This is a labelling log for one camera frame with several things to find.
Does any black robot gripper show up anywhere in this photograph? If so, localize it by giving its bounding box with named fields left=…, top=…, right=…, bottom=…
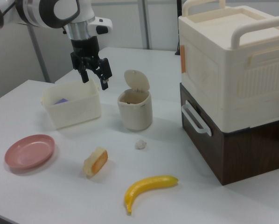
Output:
left=70, top=37, right=113, bottom=91

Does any cream trash can with lid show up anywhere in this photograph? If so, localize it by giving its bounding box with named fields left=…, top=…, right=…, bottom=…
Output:
left=117, top=69, right=153, bottom=132

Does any white plastic storage bin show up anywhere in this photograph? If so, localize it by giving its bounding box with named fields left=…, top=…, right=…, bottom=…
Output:
left=40, top=78, right=102, bottom=131

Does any crumpled white paper ball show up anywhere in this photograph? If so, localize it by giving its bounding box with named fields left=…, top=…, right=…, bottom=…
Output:
left=134, top=139, right=147, bottom=150

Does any bread piece with orange crust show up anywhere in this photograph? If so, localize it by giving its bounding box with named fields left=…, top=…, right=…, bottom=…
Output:
left=83, top=147, right=109, bottom=177

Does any orange box latch strip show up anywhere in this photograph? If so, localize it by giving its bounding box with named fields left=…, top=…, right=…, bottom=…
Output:
left=180, top=45, right=187, bottom=74

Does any black stand pole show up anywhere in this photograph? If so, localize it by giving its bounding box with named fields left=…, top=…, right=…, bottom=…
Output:
left=175, top=0, right=183, bottom=56

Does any pink plastic plate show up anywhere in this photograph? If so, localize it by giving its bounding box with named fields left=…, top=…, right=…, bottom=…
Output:
left=4, top=134, right=56, bottom=175

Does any yellow banana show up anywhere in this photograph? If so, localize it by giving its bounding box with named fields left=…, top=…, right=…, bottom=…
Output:
left=124, top=175, right=179, bottom=215

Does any cream lidded storage box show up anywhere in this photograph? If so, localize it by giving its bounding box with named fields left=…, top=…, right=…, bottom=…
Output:
left=178, top=0, right=279, bottom=128

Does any dark brown drawer cabinet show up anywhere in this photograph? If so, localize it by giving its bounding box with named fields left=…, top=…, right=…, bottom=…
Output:
left=179, top=83, right=279, bottom=186

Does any white drawer handle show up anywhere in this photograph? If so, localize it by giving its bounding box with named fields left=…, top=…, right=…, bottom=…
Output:
left=181, top=100, right=212, bottom=136

